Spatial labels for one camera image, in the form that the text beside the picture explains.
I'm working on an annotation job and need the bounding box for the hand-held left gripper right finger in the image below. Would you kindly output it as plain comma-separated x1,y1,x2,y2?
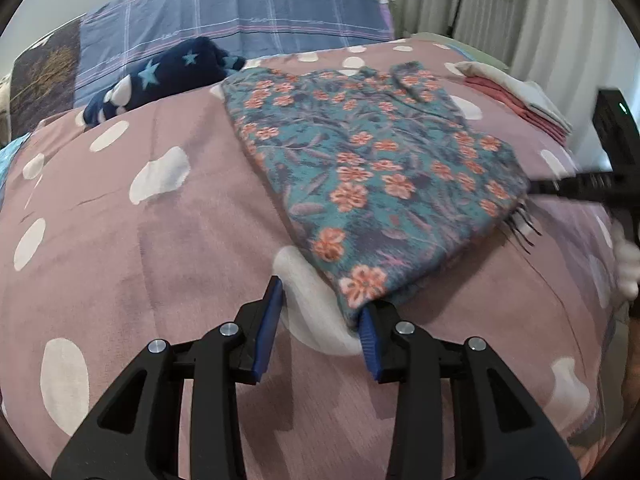
357,301,583,480

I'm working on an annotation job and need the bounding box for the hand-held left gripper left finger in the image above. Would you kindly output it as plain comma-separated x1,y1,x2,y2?
51,275,286,480

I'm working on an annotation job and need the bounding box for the dark printed pillow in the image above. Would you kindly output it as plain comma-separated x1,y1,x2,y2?
10,15,83,133

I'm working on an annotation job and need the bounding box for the grey curtain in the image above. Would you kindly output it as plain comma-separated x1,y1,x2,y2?
386,0,640,163

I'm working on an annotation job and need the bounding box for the pale green cloth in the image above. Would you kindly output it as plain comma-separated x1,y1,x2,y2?
412,31,510,72

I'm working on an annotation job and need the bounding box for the teal floral garment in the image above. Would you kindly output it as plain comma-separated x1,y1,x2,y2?
220,60,543,333

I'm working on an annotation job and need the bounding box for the pink white-dotted blanket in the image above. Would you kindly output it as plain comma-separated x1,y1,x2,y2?
0,40,631,480

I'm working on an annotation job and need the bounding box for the person's right hand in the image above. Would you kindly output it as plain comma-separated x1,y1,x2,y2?
611,222,640,307

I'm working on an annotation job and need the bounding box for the blue plaid pillow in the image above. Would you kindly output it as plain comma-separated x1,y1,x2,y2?
75,0,398,108

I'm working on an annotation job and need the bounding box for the folded pink cloth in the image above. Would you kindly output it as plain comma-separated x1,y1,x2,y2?
464,76,568,145

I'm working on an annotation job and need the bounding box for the navy star-print cloth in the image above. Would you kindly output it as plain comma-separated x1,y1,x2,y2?
82,36,247,127

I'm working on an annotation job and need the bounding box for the turquoise bedsheet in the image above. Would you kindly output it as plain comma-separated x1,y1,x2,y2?
0,132,32,206

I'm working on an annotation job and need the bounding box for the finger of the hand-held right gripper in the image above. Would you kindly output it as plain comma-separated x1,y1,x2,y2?
526,171,617,203

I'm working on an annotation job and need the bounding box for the folded white cloth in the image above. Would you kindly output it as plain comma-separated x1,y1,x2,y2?
454,60,575,136

